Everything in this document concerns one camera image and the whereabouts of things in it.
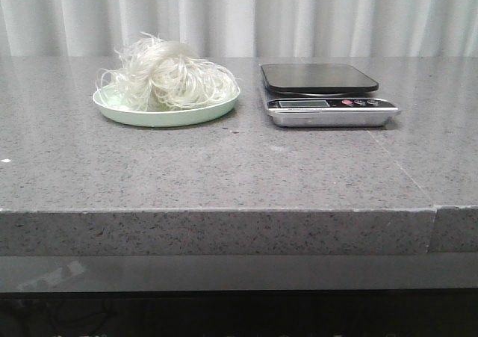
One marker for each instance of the white vermicelli noodle bundle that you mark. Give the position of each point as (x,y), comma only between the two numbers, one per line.
(158,75)

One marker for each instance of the light green round plate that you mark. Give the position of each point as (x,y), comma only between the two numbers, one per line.
(164,117)

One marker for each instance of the silver black kitchen scale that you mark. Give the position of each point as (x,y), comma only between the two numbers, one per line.
(323,95)

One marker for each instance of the white pleated curtain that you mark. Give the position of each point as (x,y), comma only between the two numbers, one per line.
(244,28)

